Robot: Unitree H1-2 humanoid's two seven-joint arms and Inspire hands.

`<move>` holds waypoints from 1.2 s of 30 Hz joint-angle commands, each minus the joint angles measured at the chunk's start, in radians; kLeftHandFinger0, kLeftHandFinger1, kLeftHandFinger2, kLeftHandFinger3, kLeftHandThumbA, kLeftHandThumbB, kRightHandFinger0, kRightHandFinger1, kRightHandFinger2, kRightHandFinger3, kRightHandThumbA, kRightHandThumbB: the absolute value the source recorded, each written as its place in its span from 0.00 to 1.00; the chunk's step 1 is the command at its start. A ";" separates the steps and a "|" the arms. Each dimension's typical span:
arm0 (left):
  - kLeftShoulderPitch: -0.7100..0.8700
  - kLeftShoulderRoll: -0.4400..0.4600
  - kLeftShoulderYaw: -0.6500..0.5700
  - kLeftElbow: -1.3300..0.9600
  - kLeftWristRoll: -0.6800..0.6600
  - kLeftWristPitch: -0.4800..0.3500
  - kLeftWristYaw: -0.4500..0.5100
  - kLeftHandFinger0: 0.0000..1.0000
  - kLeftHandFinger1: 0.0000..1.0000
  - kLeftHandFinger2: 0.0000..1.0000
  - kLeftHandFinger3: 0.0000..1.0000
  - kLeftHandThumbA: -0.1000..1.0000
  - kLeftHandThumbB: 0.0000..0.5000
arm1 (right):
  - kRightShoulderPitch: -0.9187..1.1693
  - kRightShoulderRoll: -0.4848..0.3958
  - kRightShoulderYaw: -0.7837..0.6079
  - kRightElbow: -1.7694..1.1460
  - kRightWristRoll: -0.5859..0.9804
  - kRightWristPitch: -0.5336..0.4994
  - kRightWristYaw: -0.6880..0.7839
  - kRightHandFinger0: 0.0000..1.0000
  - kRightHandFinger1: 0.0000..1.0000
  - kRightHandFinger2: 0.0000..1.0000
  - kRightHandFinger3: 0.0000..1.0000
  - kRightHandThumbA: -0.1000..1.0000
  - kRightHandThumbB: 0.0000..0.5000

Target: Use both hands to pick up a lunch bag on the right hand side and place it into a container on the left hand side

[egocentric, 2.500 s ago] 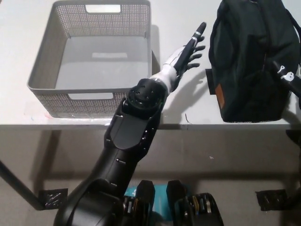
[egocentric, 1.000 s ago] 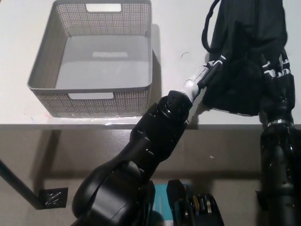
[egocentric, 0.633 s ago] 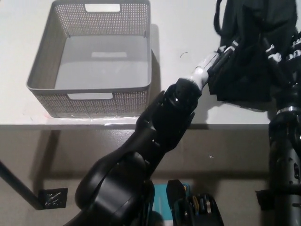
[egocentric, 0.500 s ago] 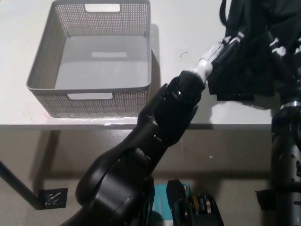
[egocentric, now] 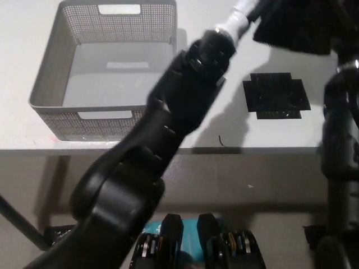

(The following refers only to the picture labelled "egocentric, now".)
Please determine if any black table leg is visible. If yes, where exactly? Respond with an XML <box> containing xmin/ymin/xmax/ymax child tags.
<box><xmin>0</xmin><ymin>193</ymin><xmax>52</xmax><ymax>252</ymax></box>

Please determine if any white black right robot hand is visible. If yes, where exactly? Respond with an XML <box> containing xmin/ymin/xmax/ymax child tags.
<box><xmin>330</xmin><ymin>16</ymin><xmax>359</xmax><ymax>69</ymax></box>

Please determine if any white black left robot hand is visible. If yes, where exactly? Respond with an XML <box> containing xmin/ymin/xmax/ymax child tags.
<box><xmin>223</xmin><ymin>0</ymin><xmax>263</xmax><ymax>37</ymax></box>

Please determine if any black cross-shaped tape patch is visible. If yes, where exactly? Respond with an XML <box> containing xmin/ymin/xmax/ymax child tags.
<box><xmin>242</xmin><ymin>72</ymin><xmax>311</xmax><ymax>120</ymax></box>

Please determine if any grey perforated plastic basket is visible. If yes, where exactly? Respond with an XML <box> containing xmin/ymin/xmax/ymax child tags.
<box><xmin>27</xmin><ymin>0</ymin><xmax>180</xmax><ymax>142</ymax></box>

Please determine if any clear tape strip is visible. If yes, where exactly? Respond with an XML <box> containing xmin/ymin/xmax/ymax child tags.
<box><xmin>80</xmin><ymin>136</ymin><xmax>120</xmax><ymax>146</ymax></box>

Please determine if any black floor tape patch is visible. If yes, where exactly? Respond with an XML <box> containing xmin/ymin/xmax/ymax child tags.
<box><xmin>43</xmin><ymin>225</ymin><xmax>74</xmax><ymax>248</ymax></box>
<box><xmin>302</xmin><ymin>224</ymin><xmax>328</xmax><ymax>249</ymax></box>

